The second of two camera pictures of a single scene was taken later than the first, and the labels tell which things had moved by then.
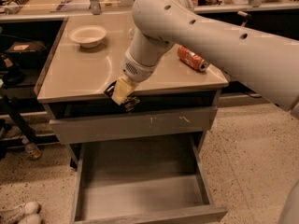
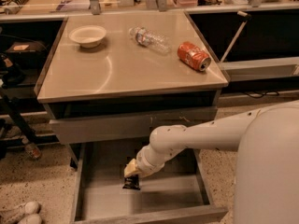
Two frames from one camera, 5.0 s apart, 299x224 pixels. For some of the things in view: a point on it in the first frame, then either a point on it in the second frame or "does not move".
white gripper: [137, 68] -> [142, 164]
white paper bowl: [88, 35] does not move
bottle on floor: [31, 148] does not move
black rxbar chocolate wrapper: [129, 103] -> [132, 182]
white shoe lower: [33, 218] does not move
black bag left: [28, 54] does not move
